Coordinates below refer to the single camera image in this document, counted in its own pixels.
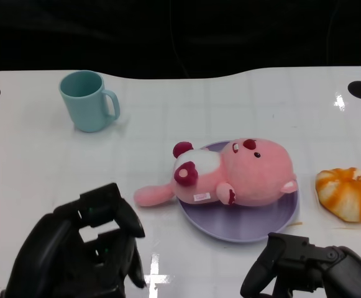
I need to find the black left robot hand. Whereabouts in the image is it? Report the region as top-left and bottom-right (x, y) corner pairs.
(4, 182), (147, 298)

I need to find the pink plush beaver doll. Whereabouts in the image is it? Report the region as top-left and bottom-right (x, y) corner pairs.
(133, 137), (299, 208)

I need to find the lavender plastic plate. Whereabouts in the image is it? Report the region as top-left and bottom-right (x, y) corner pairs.
(179, 141), (301, 245)

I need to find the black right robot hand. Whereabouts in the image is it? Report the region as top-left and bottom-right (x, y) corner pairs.
(240, 232), (361, 298)

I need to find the orange striped white bun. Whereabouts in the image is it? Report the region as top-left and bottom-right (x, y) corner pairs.
(315, 167), (361, 224)

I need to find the teal plastic mug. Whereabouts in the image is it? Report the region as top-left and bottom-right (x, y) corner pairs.
(58, 70), (121, 133)

